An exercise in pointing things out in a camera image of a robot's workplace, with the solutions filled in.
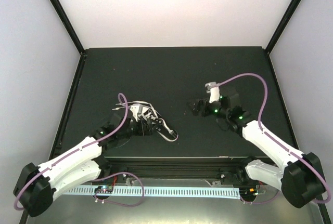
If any black canvas sneaker white sole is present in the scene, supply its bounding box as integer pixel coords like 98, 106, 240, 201
129, 101, 179, 142

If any white shoelace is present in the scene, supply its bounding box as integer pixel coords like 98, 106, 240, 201
128, 100, 158, 117

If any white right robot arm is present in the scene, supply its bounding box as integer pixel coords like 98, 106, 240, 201
187, 95, 327, 208

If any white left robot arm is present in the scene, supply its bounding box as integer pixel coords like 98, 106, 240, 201
13, 113, 178, 217

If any left small circuit board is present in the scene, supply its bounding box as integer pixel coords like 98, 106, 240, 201
94, 185, 113, 194

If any small circuit board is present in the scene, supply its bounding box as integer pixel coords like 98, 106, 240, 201
239, 188, 267, 197
94, 185, 113, 194

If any right small circuit board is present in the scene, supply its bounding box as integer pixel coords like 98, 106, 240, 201
239, 188, 267, 197

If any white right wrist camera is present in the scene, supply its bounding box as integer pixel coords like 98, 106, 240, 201
205, 82, 221, 103

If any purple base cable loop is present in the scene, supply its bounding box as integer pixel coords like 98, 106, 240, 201
93, 172, 145, 207

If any black front mounting rail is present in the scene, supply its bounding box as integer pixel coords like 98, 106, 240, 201
106, 157, 260, 187

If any light blue slotted cable duct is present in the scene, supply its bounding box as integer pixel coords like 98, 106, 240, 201
65, 185, 240, 200

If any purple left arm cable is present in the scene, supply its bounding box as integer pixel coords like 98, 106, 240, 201
13, 93, 129, 210

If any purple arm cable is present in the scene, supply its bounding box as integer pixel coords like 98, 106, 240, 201
217, 72, 331, 204
13, 93, 129, 210

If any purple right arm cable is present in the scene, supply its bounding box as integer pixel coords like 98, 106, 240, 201
217, 72, 331, 204

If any right black frame post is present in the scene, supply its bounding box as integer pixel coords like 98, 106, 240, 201
265, 0, 302, 54

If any black frame post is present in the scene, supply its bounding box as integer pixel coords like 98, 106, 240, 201
49, 0, 85, 55
265, 0, 302, 54

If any left black frame post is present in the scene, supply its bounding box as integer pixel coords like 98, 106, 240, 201
49, 0, 85, 55

